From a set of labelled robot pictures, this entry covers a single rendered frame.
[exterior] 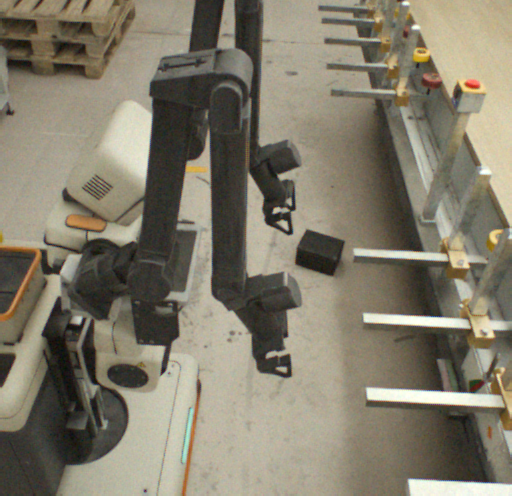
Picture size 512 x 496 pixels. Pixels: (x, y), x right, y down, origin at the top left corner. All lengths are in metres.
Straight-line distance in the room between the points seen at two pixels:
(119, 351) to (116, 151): 0.56
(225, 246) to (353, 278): 1.88
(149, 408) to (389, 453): 0.90
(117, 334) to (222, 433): 0.95
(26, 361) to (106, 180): 0.58
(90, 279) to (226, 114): 0.43
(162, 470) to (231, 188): 1.18
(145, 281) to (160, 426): 1.01
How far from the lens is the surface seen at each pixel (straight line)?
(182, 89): 0.75
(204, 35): 1.20
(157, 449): 1.88
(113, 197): 1.07
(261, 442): 2.21
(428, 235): 2.00
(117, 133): 1.07
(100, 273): 1.02
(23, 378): 1.45
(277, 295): 1.00
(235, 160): 0.81
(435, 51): 2.81
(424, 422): 2.37
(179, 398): 1.97
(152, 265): 0.94
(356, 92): 2.50
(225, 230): 0.89
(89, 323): 1.53
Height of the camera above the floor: 1.95
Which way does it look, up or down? 42 degrees down
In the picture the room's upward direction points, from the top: 4 degrees clockwise
